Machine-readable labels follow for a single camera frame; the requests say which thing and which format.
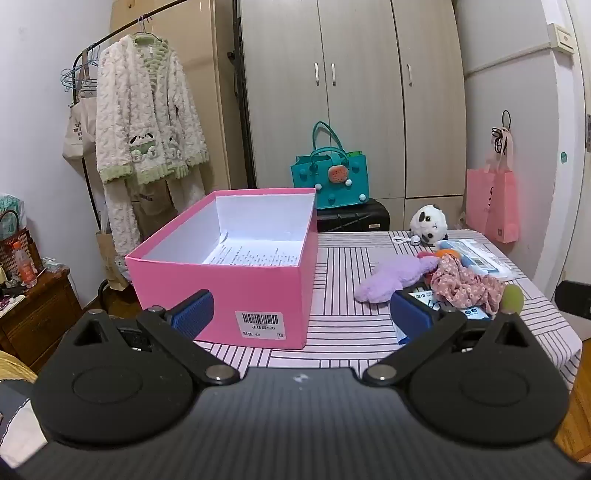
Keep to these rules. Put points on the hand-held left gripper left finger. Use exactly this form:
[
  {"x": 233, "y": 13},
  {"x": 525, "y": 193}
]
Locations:
[{"x": 194, "y": 314}]

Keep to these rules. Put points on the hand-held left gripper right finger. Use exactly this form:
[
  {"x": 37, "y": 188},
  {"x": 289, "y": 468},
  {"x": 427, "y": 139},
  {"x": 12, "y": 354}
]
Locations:
[{"x": 408, "y": 318}]

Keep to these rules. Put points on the purple plush toy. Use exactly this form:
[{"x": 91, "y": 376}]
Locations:
[{"x": 392, "y": 281}]

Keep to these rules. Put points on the green soft ball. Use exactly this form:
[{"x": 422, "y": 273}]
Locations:
[{"x": 513, "y": 300}]

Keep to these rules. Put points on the pink floral cloth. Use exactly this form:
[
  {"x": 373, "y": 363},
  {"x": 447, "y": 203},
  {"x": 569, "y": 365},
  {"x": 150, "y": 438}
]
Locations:
[{"x": 461, "y": 284}]

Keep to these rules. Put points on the pink fluffy ball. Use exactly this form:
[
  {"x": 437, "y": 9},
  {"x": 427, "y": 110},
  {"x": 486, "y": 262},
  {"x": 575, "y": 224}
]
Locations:
[{"x": 425, "y": 254}]

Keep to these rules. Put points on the pink cardboard box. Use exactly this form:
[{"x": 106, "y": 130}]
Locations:
[{"x": 258, "y": 288}]

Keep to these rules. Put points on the white plush animal toy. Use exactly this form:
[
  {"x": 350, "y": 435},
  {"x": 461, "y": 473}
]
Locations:
[{"x": 429, "y": 221}]

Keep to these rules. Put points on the orange soft ball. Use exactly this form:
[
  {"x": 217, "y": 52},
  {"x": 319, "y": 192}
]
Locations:
[{"x": 445, "y": 253}]

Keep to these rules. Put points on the white blue wipes packet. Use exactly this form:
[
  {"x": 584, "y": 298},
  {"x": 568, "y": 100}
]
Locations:
[{"x": 475, "y": 314}]

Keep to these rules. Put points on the striped tablecloth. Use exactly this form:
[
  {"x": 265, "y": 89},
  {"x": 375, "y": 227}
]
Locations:
[{"x": 351, "y": 258}]

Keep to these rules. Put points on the printed paper sheet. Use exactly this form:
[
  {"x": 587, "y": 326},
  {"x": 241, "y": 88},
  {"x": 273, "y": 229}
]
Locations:
[{"x": 258, "y": 256}]

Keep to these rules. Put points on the blue plastic packet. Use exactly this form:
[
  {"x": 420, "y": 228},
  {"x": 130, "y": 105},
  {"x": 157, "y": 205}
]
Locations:
[{"x": 480, "y": 261}]

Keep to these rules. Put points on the brown paper bag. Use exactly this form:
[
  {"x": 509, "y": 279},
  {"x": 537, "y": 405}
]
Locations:
[{"x": 111, "y": 263}]

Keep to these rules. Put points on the black suitcase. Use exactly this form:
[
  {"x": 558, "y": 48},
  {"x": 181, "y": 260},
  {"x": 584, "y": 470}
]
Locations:
[{"x": 351, "y": 219}]

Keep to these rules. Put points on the pink tote bag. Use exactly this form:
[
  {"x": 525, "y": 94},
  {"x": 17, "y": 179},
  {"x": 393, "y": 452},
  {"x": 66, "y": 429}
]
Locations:
[{"x": 491, "y": 207}]

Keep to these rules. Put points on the wooden nightstand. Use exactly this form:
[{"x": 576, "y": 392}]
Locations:
[{"x": 41, "y": 323}]

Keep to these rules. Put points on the teal felt handbag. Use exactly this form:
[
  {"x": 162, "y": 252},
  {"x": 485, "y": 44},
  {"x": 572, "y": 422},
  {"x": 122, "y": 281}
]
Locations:
[{"x": 323, "y": 184}]

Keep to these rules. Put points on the orange drink bottle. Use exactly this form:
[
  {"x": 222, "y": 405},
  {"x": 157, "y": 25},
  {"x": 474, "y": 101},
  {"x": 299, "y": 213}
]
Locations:
[{"x": 25, "y": 270}]

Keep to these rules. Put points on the black clothes rack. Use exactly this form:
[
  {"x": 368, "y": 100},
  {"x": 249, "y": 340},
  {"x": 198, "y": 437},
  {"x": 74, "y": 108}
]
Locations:
[{"x": 86, "y": 166}]

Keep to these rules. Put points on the yellow quilted blanket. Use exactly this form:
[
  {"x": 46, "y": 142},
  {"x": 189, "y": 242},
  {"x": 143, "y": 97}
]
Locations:
[{"x": 16, "y": 367}]

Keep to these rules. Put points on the woven basket bag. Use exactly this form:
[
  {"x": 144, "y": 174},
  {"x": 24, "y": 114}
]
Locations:
[{"x": 9, "y": 251}]

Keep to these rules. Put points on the cream green fluffy robe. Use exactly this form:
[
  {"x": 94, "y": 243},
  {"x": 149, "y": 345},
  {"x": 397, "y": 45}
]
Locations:
[{"x": 138, "y": 115}]

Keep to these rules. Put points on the grey wardrobe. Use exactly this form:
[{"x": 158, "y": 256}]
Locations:
[{"x": 360, "y": 115}]

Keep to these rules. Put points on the teal patterned plastic pack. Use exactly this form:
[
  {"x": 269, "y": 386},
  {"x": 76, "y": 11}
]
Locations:
[{"x": 9, "y": 207}]

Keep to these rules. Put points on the canvas tote bag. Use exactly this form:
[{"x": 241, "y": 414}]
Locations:
[{"x": 81, "y": 131}]

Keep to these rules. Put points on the beige tall cabinet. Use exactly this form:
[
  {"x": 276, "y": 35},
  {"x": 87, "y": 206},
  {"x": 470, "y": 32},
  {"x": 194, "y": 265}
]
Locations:
[{"x": 217, "y": 92}]

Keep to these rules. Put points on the black standing pole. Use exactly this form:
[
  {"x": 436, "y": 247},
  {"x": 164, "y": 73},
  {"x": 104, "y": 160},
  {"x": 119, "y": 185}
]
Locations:
[{"x": 240, "y": 92}]

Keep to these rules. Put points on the wall light switch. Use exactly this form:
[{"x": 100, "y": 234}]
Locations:
[{"x": 564, "y": 40}]

